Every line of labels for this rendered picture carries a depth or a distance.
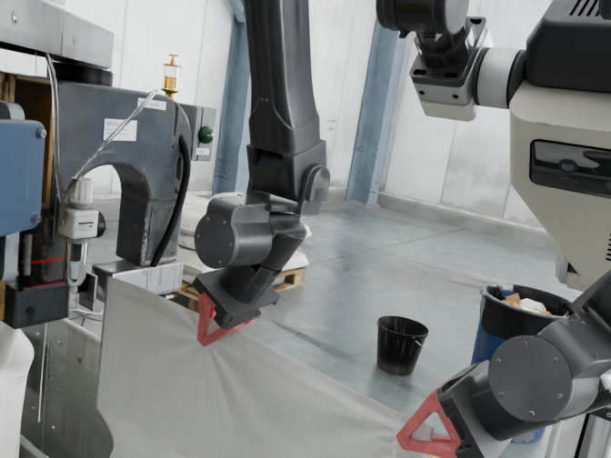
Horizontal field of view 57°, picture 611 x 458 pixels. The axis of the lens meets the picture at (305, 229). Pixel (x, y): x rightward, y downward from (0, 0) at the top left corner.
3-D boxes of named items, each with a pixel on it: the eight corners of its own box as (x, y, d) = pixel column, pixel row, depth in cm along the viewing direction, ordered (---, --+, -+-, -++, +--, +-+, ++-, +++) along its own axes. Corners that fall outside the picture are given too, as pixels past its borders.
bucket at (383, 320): (428, 369, 328) (437, 328, 323) (406, 384, 304) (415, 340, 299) (384, 351, 345) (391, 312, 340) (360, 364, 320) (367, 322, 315)
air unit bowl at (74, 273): (90, 285, 76) (94, 242, 74) (69, 289, 73) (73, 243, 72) (77, 279, 77) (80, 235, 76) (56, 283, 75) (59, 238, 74)
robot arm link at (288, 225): (321, 230, 63) (290, 198, 66) (284, 233, 58) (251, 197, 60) (289, 273, 66) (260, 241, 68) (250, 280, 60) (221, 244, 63)
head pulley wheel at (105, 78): (125, 91, 83) (126, 74, 83) (69, 83, 76) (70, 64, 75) (88, 84, 88) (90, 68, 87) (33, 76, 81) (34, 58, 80)
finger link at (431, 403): (371, 416, 53) (453, 382, 48) (405, 393, 59) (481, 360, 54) (405, 486, 51) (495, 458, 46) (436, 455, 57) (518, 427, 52)
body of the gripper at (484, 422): (430, 398, 47) (508, 365, 43) (472, 365, 55) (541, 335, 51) (470, 473, 45) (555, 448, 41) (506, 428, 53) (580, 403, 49)
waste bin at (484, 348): (562, 423, 289) (595, 303, 276) (539, 464, 247) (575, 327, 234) (472, 386, 315) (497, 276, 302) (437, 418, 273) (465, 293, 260)
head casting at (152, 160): (180, 262, 96) (199, 85, 90) (43, 285, 76) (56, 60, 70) (77, 222, 112) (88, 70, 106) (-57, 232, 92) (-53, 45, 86)
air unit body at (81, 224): (100, 292, 77) (109, 181, 74) (68, 298, 73) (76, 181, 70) (80, 283, 79) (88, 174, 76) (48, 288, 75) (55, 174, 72)
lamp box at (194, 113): (210, 162, 96) (216, 108, 94) (191, 161, 92) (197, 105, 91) (181, 154, 100) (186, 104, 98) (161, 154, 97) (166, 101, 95)
